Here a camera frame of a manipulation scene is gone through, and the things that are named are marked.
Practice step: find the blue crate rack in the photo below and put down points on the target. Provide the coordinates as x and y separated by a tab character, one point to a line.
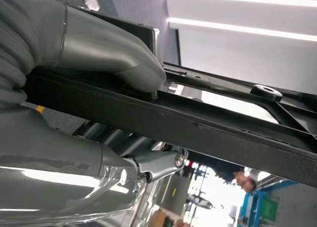
250	202

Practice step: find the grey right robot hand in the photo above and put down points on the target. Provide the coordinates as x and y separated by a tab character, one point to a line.
49	173

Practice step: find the brown cardboard box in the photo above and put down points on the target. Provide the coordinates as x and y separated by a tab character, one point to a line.
158	219

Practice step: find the person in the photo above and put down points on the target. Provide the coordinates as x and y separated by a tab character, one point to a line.
223	173

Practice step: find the green plastic crate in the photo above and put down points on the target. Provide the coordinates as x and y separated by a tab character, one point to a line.
269	209

